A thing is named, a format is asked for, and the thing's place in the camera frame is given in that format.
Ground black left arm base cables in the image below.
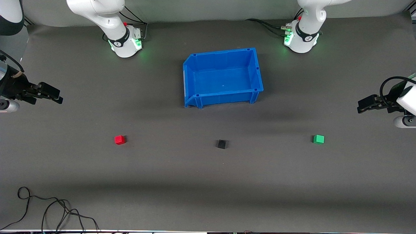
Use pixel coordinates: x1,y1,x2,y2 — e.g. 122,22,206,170
245,18,291,37

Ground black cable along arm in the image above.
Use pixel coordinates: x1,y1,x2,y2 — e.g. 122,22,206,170
380,76,416,108
0,50,25,72

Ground black arm base cables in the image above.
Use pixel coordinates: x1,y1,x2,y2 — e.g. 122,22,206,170
245,18,291,37
118,6,149,41

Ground black cable along right arm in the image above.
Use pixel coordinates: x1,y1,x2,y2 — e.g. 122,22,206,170
0,50,25,72

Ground blue plastic storage bin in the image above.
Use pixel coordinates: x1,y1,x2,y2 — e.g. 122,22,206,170
183,48,264,109

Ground thin black loose cable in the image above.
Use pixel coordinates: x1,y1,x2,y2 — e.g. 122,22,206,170
42,199,99,234
0,187,70,230

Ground dark grey table mat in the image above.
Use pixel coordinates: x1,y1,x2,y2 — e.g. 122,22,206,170
0,11,416,233

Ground black right arm base cables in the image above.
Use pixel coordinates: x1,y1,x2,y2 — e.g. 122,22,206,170
118,6,149,41

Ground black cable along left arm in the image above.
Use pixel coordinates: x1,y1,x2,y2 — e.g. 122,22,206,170
380,76,416,108

